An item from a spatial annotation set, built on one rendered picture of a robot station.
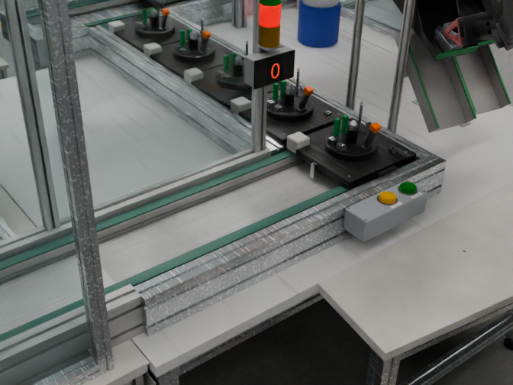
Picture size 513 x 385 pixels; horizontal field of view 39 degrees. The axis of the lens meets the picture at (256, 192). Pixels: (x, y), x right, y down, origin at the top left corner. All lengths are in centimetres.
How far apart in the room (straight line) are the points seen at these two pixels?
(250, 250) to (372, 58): 134
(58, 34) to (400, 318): 91
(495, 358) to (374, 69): 112
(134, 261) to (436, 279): 67
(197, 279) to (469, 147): 103
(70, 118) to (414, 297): 86
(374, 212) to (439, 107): 46
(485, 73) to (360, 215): 70
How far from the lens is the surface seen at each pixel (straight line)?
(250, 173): 182
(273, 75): 174
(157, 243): 164
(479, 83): 215
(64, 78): 108
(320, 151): 187
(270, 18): 169
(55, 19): 105
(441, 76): 206
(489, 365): 276
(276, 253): 160
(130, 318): 147
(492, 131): 232
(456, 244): 180
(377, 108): 236
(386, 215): 170
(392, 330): 154
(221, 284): 154
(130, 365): 145
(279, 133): 195
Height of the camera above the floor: 192
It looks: 34 degrees down
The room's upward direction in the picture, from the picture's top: 1 degrees clockwise
